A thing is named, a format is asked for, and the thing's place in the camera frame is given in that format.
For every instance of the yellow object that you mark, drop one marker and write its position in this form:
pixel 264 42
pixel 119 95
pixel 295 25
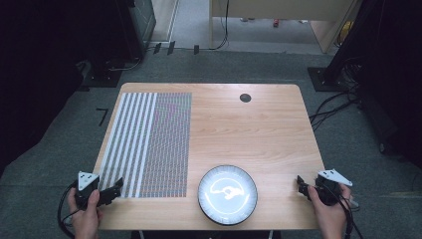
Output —
pixel 346 30

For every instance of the dark grey cabinet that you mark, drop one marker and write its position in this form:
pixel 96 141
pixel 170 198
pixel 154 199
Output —
pixel 142 23

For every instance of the person's right hand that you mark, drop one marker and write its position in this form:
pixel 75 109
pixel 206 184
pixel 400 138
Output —
pixel 328 215

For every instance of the striped woven placemat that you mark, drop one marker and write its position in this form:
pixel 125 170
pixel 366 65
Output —
pixel 149 142

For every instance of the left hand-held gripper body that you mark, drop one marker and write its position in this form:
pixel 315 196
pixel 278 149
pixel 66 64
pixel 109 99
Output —
pixel 83 194

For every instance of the person's left hand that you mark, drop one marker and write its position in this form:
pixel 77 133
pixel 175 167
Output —
pixel 85 219

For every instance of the light wooden desk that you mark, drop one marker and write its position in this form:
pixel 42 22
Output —
pixel 285 8

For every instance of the black stand base plate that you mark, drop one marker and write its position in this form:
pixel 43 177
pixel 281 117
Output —
pixel 323 79
pixel 103 78

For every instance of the small red object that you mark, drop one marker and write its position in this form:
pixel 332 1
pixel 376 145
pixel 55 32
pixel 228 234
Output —
pixel 276 22

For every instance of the dark curtain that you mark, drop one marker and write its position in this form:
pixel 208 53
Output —
pixel 391 66
pixel 40 73

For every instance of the white plate with black rim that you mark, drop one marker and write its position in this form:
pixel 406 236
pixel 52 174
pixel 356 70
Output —
pixel 227 195

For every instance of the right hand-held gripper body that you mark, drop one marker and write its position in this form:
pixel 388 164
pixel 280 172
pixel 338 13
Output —
pixel 328 189

